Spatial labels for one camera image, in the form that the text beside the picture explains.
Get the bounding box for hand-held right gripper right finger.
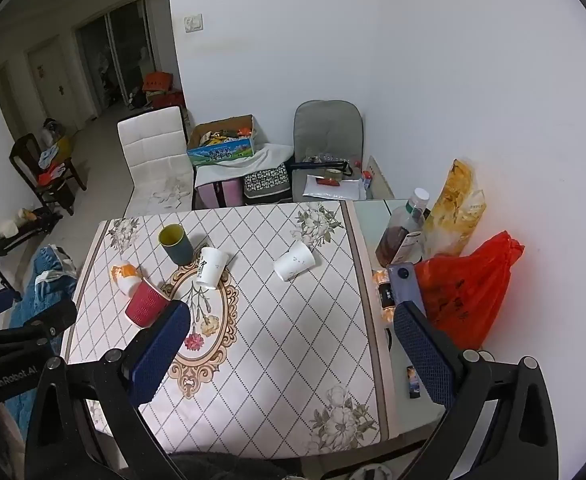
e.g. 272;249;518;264
393;301;560;480

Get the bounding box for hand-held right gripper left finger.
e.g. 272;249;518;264
24;300;192;480

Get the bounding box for red ribbed cup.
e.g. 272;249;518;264
125;278;172;328

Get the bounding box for orange and white cup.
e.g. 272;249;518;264
110;259;142;296

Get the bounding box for white cup with black print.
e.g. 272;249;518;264
194;247;229;290

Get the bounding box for green cup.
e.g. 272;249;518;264
158;223;196;266

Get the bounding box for plain white paper cup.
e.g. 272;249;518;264
273;240;316;282

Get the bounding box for blue jeans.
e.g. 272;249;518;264
5;244;80;438

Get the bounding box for small orange packet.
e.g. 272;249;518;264
372;269;399;322

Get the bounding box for purple smartphone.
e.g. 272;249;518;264
386;262;428;319

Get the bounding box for red plastic bag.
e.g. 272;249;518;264
413;231;526;350

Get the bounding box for dark low bench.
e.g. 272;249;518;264
0;207;64;257

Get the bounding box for brown drink bottle white cap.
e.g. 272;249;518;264
376;187;430;268

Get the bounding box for diamond pattern floral tablecloth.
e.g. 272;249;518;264
62;201;398;461

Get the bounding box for yellow snack bag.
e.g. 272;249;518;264
422;158;487;262

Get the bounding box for dark wooden chair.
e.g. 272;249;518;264
9;133;88;217

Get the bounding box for colourful clothes pile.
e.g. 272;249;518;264
37;119;74;187

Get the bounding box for pink bag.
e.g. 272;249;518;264
195;179;244;210

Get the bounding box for beige board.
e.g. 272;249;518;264
365;155;395;201

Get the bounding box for white parcel with red label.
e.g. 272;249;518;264
300;174;367;202

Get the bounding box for white padded chair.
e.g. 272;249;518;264
117;106;196;212

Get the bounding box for black and white patterned bag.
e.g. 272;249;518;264
243;164;292;205

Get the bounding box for cardboard box with blue print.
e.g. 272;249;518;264
186;114;258;167

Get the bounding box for white cloth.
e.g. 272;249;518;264
195;143;295;187

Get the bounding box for beige wooden door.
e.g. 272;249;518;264
27;39;74;127

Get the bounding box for grey cushioned chair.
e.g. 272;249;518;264
291;100;365;204

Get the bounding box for red box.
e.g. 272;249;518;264
142;72;184;109

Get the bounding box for sliding glass door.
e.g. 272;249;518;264
75;0;155;122

